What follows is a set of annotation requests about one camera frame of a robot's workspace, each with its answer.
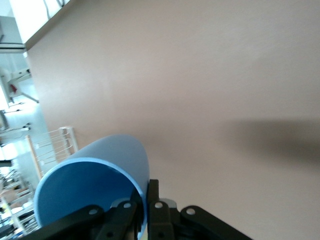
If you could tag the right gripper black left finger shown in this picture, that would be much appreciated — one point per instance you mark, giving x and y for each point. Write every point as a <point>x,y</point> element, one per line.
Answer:
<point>117,220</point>

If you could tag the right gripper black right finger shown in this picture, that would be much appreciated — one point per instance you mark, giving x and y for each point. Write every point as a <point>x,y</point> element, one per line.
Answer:
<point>162,222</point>

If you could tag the blue plastic cup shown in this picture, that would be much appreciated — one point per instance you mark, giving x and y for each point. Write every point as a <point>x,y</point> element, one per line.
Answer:
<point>112,155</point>

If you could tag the cluttered metal shelf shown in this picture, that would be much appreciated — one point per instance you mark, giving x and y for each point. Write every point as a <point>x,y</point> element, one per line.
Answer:
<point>15,190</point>

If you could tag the white machine frame red part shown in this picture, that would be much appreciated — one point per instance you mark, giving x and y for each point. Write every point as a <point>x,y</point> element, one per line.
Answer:
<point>17,75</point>

